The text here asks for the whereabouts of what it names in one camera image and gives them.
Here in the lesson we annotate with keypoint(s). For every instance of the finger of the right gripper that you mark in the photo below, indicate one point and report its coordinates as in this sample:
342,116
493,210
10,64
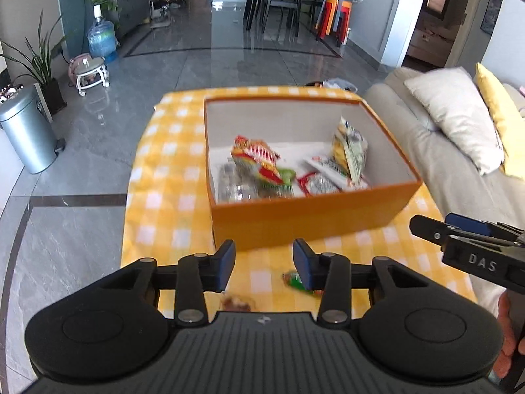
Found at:
467,224

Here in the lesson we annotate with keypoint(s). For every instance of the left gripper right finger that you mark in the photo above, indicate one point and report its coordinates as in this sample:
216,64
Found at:
329,273

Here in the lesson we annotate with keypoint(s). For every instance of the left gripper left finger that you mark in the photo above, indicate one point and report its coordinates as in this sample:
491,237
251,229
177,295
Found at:
197,274

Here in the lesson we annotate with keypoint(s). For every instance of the green sausage stick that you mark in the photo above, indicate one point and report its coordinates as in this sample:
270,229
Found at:
293,280

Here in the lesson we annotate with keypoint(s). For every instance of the small clear red snack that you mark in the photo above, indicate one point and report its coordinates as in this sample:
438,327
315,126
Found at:
235,303

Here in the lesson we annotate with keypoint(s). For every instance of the large red snack bag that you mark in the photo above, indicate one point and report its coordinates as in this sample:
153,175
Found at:
315,183

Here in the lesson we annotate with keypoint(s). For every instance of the clear white candy packet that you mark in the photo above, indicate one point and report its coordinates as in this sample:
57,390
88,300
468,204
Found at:
233,185

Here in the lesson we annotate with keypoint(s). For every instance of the white spicy strip packet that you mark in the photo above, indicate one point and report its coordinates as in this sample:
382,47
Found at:
328,167

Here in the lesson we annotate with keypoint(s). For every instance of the green label nut packet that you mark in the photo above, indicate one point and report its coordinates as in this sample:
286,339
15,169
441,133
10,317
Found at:
267,189

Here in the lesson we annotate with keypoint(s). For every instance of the white blue logo snack bag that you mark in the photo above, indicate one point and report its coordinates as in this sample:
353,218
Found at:
350,150

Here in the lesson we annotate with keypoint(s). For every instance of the red Mimi fries bag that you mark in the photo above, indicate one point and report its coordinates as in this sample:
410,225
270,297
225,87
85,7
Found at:
255,157

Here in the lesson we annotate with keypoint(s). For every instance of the person's hand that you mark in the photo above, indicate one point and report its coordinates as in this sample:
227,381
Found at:
504,360

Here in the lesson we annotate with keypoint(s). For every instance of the beige sofa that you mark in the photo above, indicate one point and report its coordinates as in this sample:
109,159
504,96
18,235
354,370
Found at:
451,177

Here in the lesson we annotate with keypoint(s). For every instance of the orange cardboard box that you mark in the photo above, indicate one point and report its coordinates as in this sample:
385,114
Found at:
307,164

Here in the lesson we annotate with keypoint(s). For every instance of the yellow cushion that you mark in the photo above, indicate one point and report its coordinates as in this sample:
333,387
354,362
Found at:
507,119

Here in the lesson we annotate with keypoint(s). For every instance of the white cushion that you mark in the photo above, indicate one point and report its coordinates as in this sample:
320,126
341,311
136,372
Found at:
454,103

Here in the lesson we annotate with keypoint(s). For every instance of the black bin with bag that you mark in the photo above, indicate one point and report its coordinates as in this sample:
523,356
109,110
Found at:
335,83

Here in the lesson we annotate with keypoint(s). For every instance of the small white rolling stool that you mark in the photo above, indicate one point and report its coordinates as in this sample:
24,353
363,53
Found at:
86,72

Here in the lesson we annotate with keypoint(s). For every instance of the silver pedal trash bin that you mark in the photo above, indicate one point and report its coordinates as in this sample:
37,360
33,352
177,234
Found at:
29,131

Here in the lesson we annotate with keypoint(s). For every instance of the orange red stacked stools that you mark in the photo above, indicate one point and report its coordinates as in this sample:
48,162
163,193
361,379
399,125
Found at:
334,18

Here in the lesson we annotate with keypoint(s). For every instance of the blue water jug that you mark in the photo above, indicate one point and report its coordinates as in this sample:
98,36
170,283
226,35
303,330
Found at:
101,37

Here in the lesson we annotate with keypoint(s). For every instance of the potted green plant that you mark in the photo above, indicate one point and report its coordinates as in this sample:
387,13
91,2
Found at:
37,62

